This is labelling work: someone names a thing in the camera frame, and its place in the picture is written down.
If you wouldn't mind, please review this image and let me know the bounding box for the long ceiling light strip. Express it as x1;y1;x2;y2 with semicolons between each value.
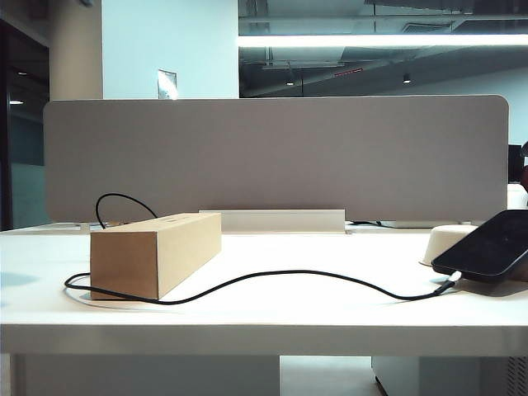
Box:
238;33;528;48

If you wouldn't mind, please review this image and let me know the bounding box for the framed wall notice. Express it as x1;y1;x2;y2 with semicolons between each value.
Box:
157;68;178;101

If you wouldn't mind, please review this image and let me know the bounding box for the black smartphone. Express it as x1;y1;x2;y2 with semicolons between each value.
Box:
431;209;528;285

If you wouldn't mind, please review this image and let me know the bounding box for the white rounded appliance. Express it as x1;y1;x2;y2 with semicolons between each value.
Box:
506;184;528;212

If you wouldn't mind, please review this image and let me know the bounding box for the person in background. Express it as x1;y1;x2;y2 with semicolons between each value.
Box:
519;140;528;196

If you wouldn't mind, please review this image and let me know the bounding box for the black monitor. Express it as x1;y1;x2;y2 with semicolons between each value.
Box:
508;144;522;183

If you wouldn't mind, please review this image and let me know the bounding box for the black charging cable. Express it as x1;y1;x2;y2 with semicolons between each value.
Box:
64;192;464;306

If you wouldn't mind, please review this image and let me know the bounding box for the beige round pillar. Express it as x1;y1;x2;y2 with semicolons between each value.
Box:
49;0;104;101

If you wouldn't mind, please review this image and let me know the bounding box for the long brown cardboard box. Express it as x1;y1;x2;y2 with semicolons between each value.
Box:
89;212;223;301

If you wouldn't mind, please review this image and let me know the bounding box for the white rectangular cable tray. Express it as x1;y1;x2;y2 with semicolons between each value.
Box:
198;209;347;233

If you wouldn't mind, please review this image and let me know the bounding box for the beige moulded pulp tray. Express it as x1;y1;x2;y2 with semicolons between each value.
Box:
418;224;480;268

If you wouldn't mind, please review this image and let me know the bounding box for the grey fabric desk divider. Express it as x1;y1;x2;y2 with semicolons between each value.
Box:
43;94;512;224

